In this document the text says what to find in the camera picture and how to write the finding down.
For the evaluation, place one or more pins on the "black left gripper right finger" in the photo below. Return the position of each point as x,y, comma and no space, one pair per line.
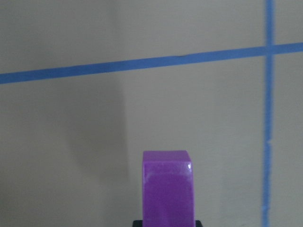
198,223

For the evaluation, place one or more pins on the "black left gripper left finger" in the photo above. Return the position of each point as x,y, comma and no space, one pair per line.
137,223

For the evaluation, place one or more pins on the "purple trapezoid block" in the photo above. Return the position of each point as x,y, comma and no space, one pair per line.
168,189

